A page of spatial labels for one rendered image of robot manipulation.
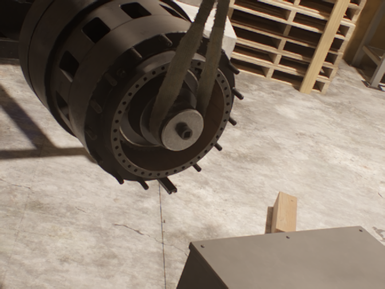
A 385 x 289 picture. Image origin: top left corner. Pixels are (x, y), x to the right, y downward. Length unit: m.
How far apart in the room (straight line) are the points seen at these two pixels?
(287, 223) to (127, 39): 1.65
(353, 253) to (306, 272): 0.20
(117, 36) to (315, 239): 0.79
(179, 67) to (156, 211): 1.43
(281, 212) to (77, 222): 1.03
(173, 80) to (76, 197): 1.35
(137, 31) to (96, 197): 1.37
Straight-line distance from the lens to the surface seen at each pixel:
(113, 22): 2.03
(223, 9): 1.85
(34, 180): 3.20
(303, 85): 5.60
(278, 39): 5.63
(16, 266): 2.68
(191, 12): 4.99
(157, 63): 1.90
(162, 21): 2.01
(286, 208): 3.46
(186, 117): 1.95
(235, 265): 1.47
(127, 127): 2.06
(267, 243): 1.60
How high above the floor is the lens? 1.63
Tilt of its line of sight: 24 degrees down
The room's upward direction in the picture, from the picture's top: 20 degrees clockwise
